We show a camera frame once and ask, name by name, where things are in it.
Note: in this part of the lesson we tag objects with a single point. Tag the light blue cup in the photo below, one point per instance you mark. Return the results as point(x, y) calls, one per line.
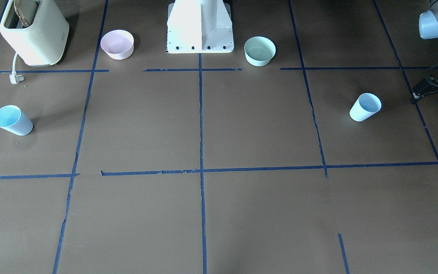
point(365, 106)
point(13, 120)

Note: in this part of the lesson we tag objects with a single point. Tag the mint green bowl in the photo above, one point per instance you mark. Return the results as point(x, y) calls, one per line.
point(259, 50)

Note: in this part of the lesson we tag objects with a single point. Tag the pink bowl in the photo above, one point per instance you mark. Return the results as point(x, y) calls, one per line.
point(118, 44)

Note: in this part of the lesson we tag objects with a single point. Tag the cream white toaster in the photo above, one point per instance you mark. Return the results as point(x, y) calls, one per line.
point(41, 44)

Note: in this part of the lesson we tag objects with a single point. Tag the toast slice in toaster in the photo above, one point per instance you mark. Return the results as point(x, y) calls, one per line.
point(25, 10)

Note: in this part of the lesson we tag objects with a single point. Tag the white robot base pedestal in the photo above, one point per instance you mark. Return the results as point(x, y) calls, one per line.
point(199, 27)

